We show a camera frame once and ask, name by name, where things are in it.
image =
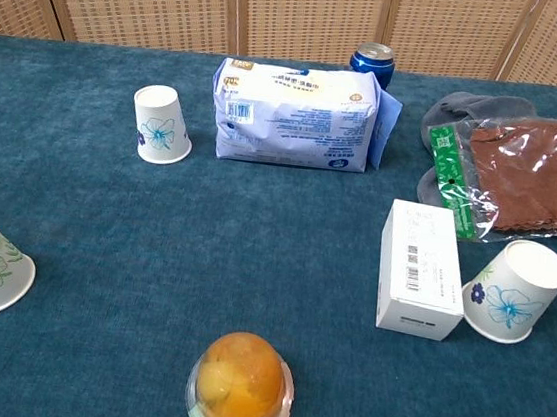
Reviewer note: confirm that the white paper cup blue flower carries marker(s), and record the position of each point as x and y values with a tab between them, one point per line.
515	291
162	104

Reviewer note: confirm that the grey socks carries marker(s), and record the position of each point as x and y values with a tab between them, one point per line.
471	107

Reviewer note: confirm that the blue drink can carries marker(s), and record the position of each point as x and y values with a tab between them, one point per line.
372	65

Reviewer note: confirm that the white blue tissue pack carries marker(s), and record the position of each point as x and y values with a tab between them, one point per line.
293	119

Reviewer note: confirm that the white cardboard box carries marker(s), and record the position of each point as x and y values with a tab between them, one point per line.
418	264

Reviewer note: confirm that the brown cloth in clear bag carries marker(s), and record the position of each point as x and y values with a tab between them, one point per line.
528	181

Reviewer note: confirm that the teal tablecloth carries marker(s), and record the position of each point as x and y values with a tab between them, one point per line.
107	209

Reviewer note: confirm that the orange fruit jelly cup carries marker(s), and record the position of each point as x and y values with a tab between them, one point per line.
238	385

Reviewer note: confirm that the woven rattan folding screen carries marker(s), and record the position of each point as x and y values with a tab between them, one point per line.
306	10

